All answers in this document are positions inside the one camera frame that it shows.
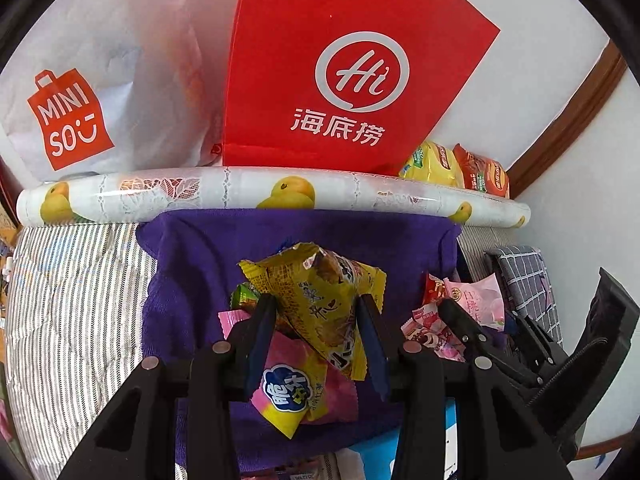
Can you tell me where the pink and yellow snack packet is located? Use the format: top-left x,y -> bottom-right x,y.
217,310 -> 361,441

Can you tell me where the pale pink peach candy packet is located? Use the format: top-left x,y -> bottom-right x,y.
442,272 -> 501,331

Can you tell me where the red snack bag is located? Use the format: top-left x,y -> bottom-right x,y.
452,144 -> 511,200

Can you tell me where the blue plaid cloth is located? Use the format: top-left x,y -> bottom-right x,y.
482,245 -> 563,346

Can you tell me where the brown wooden door trim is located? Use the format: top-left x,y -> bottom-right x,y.
507,37 -> 628,198

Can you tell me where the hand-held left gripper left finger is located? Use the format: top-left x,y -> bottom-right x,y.
70,294 -> 279,480

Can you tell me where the white pink printed candy packet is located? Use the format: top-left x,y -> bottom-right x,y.
401,305 -> 468,363

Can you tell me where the yellow snack bag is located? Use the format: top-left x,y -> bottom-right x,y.
399,140 -> 461,183

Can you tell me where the white plastic shopping bag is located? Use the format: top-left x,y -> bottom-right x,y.
0,0 -> 236,183

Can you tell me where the yellow triangular snack packet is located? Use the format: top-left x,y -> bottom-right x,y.
238,242 -> 388,381

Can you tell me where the striped grey quilt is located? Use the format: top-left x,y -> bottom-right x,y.
0,222 -> 506,480

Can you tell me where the rolled lemon-print table cover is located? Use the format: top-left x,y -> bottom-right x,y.
16,165 -> 531,231

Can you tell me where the red paper bag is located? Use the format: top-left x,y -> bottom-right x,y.
220,0 -> 502,176

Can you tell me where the purple towel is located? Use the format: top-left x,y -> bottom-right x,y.
136,209 -> 463,476

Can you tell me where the green triangular snack packet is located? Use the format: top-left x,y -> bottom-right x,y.
229,282 -> 261,311

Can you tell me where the small red candy packet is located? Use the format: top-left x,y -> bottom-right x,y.
422,274 -> 446,306

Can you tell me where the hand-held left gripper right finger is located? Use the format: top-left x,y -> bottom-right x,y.
356,294 -> 573,480

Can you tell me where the blue tissue box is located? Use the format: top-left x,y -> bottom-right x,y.
345,395 -> 458,480

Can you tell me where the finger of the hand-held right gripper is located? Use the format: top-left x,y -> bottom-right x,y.
504,312 -> 570,386
437,299 -> 540,387

